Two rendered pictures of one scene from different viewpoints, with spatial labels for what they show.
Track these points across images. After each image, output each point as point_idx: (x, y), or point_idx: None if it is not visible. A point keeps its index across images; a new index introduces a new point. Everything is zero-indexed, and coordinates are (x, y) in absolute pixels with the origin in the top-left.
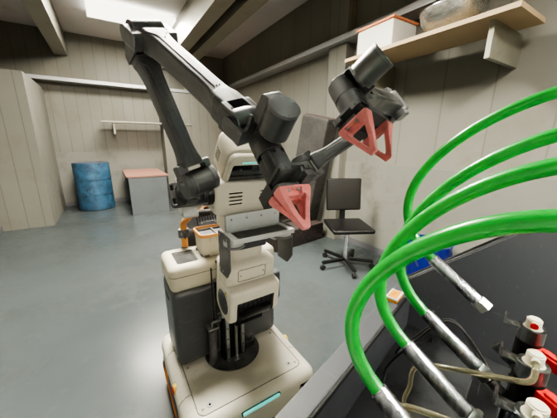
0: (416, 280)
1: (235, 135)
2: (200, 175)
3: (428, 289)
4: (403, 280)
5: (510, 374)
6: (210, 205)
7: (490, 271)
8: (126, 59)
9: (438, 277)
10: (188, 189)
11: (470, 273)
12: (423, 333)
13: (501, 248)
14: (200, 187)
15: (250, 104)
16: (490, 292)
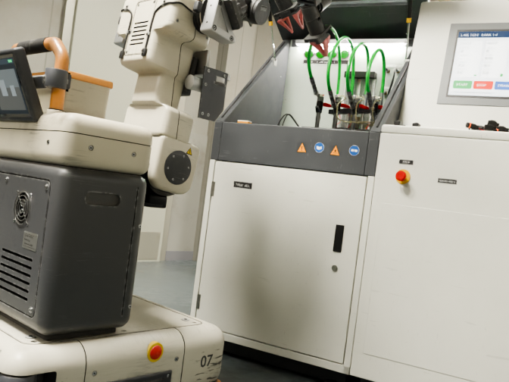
0: (229, 117)
1: (318, 1)
2: None
3: (232, 121)
4: (329, 78)
5: (318, 115)
6: (201, 34)
7: (248, 104)
8: None
9: (235, 112)
10: (267, 16)
11: (244, 107)
12: (282, 124)
13: (251, 91)
14: None
15: None
16: (248, 117)
